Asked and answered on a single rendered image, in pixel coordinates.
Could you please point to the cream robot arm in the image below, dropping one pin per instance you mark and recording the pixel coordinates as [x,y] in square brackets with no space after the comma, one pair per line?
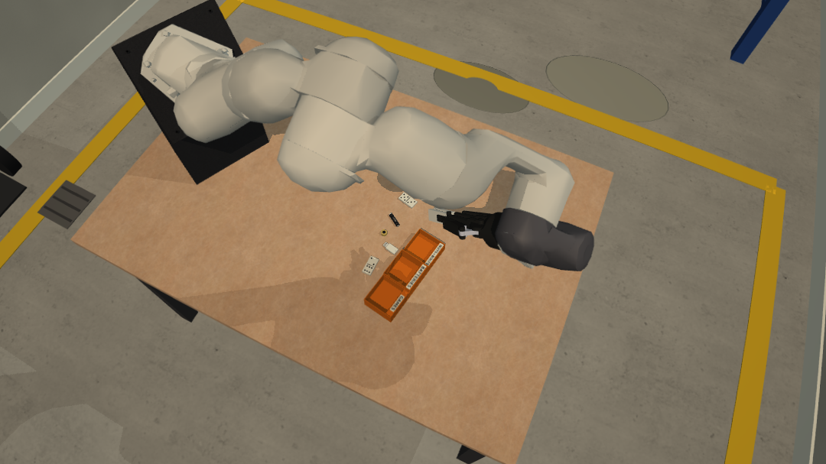
[334,99]

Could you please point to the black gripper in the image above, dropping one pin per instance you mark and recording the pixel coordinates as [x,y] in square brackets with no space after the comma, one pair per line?
[479,225]

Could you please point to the white domino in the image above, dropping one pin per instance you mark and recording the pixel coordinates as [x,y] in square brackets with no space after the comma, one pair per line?
[406,199]
[370,265]

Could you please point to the orange three-compartment bin rack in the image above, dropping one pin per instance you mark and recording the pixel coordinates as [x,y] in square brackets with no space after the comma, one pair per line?
[404,274]

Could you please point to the grey usb stick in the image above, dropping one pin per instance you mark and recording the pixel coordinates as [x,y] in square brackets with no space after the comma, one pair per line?
[390,248]

